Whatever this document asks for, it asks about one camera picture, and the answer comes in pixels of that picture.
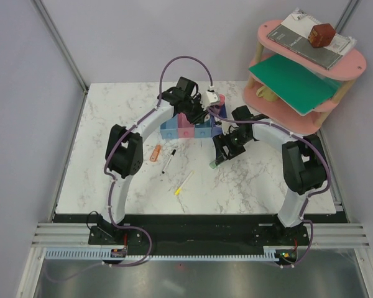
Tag white cable duct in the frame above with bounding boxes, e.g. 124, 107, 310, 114
45, 248, 279, 261

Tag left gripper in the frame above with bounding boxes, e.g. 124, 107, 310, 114
183, 95, 211, 126

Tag white paper sheets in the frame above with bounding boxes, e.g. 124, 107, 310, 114
281, 8, 357, 50

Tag pink capped glue bottle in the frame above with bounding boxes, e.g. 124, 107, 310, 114
213, 94, 225, 114

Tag orange correction tape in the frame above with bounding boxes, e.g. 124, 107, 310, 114
149, 144, 162, 162

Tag black marker pen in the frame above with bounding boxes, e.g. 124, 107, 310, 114
161, 149, 177, 174

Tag yellow marker pen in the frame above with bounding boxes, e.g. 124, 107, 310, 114
175, 171, 194, 196

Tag purple drawer box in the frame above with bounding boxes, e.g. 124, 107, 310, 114
210, 101, 228, 137

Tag purple cable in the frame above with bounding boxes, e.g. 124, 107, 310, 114
206, 105, 332, 269
45, 55, 215, 283

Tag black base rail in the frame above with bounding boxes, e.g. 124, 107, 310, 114
53, 212, 348, 255

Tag green board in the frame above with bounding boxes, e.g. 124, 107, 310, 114
249, 54, 341, 115

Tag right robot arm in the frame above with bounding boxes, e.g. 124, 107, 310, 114
209, 106, 331, 245

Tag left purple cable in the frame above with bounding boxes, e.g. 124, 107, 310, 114
45, 55, 215, 283

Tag grey setup guide booklet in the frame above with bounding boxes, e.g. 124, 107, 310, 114
267, 25, 351, 70

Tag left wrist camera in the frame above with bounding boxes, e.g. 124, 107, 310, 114
201, 90, 221, 106

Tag red brown cube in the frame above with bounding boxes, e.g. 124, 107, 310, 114
308, 23, 336, 48

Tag pink drawer box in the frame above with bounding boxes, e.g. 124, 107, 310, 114
177, 114, 195, 138

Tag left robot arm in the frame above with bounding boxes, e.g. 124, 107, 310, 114
95, 77, 221, 244

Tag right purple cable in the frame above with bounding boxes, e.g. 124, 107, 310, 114
206, 105, 332, 269

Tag pink wooden shelf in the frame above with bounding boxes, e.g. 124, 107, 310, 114
243, 20, 367, 135

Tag light blue drawer box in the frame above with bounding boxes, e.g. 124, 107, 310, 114
194, 119, 211, 138

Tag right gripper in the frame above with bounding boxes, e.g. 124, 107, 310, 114
212, 130, 251, 165

